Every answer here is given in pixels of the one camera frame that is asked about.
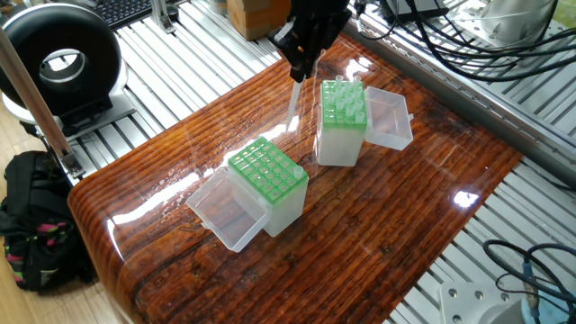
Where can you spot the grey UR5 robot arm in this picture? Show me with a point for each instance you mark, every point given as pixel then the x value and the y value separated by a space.
pixel 517 18

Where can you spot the clear green-rack pipette tip box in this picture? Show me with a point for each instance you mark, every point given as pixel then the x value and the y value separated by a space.
pixel 283 211
pixel 337 144

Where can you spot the silver robot mount plate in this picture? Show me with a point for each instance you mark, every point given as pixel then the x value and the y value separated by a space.
pixel 477 306

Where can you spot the black backpack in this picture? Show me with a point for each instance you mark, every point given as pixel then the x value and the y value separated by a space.
pixel 36 207

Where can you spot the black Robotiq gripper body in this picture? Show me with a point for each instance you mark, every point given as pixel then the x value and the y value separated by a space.
pixel 317 13

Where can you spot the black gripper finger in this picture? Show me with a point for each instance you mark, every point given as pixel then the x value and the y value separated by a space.
pixel 288 38
pixel 311 56

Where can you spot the black keyboard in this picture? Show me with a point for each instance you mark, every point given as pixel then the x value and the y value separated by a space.
pixel 121 9

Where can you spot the brown wooden pole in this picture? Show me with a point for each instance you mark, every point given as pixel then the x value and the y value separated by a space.
pixel 36 105

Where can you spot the brown cardboard box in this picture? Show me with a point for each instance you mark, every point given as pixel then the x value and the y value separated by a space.
pixel 256 16

